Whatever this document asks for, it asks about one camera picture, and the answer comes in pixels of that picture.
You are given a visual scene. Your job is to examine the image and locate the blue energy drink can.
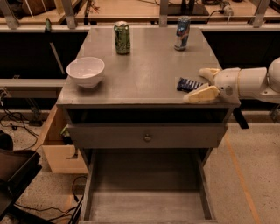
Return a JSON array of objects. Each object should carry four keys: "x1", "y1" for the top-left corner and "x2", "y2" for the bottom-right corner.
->
[{"x1": 174, "y1": 16, "x2": 191, "y2": 51}]

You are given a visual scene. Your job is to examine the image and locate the light wooden box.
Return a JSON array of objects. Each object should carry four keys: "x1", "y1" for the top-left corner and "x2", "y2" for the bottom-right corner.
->
[{"x1": 35, "y1": 105, "x2": 88, "y2": 174}]

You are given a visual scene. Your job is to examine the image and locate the black floor cables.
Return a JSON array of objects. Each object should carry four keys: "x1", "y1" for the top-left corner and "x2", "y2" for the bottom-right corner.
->
[{"x1": 0, "y1": 88, "x2": 40, "y2": 151}]

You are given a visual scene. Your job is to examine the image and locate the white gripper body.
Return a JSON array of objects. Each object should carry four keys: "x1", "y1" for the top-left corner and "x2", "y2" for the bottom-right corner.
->
[{"x1": 214, "y1": 68, "x2": 240, "y2": 103}]

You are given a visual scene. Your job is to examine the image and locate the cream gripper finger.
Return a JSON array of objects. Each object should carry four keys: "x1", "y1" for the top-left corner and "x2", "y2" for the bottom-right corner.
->
[
  {"x1": 199, "y1": 68, "x2": 221, "y2": 85},
  {"x1": 183, "y1": 83, "x2": 220, "y2": 103}
]

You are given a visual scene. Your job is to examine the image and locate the blue rxbar blueberry wrapper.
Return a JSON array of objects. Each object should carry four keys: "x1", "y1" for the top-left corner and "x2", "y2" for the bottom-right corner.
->
[{"x1": 177, "y1": 77, "x2": 202, "y2": 93}]

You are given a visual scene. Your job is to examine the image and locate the grey wooden cabinet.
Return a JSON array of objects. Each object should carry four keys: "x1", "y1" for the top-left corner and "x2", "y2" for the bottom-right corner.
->
[{"x1": 56, "y1": 26, "x2": 242, "y2": 224}]

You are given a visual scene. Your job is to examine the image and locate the black tray cart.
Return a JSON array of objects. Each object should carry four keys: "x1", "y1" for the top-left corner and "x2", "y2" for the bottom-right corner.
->
[{"x1": 0, "y1": 131, "x2": 41, "y2": 219}]

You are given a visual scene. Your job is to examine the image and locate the white ceramic bowl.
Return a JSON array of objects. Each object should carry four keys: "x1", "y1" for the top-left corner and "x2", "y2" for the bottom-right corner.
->
[{"x1": 66, "y1": 57, "x2": 105, "y2": 88}]

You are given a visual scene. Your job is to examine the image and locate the green handled tool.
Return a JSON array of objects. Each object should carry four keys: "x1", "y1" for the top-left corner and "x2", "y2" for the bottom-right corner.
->
[{"x1": 45, "y1": 18, "x2": 65, "y2": 75}]

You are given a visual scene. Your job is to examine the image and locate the grey upper drawer with knob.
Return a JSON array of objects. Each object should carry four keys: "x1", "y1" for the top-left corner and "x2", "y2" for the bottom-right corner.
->
[{"x1": 67, "y1": 123, "x2": 228, "y2": 149}]

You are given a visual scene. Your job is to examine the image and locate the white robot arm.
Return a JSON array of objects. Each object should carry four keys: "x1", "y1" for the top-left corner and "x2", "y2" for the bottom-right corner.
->
[{"x1": 183, "y1": 58, "x2": 280, "y2": 103}]

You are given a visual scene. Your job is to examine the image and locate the grey open lower drawer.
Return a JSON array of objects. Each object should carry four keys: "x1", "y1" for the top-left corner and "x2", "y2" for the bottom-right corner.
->
[{"x1": 79, "y1": 149, "x2": 218, "y2": 224}]

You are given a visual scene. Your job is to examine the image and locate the green soda can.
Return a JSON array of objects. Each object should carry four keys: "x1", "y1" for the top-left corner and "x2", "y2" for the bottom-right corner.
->
[{"x1": 114, "y1": 21, "x2": 130, "y2": 54}]

